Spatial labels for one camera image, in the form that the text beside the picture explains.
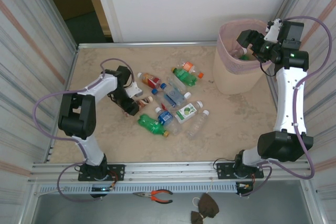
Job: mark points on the brown coffee bottle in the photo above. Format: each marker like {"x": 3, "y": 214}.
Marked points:
{"x": 144, "y": 102}

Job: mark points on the clear bottle blue cap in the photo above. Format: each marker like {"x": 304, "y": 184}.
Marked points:
{"x": 155, "y": 91}

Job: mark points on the tea bottle red gold label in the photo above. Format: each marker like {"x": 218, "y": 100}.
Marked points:
{"x": 151, "y": 80}

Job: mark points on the blue label bottle white cap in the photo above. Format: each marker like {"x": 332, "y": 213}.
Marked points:
{"x": 165, "y": 117}

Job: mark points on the lime label bottle white cap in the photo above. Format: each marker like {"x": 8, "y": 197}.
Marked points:
{"x": 186, "y": 111}

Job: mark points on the clear square bottle white cap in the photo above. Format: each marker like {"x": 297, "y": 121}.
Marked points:
{"x": 187, "y": 95}

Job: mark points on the plain clear bottle white cap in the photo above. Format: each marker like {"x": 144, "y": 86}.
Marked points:
{"x": 197, "y": 125}

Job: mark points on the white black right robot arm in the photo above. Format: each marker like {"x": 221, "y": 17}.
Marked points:
{"x": 288, "y": 98}

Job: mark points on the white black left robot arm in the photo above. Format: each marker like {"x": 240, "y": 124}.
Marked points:
{"x": 102, "y": 85}

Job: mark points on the pink mesh bin liner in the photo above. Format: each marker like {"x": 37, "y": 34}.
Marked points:
{"x": 224, "y": 40}

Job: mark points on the beige plastic bin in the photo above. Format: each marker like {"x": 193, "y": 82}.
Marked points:
{"x": 231, "y": 82}

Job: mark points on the small circuit board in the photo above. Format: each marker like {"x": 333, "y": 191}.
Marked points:
{"x": 245, "y": 186}
{"x": 102, "y": 189}

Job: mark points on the large brown cloth pouch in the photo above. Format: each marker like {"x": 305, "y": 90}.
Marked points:
{"x": 207, "y": 207}

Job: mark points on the aluminium back rail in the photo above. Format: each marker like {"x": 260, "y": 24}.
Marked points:
{"x": 147, "y": 43}

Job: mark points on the aluminium rail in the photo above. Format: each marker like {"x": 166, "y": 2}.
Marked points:
{"x": 147, "y": 43}
{"x": 170, "y": 170}

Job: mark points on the aluminium front rail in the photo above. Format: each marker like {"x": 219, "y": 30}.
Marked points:
{"x": 170, "y": 170}

